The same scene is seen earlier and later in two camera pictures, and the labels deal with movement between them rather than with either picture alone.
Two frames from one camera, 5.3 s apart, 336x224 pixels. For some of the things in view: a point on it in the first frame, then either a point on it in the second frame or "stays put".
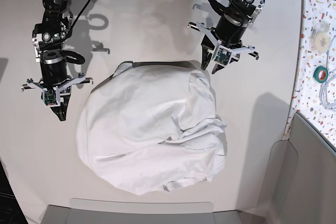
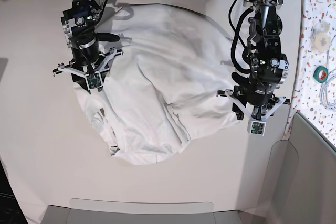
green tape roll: (321, 74) stays put
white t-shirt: (152, 127) → (168, 85)
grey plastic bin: (302, 189) stays put
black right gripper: (229, 31) → (255, 98)
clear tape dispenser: (320, 39) stays put
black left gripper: (54, 75) → (86, 60)
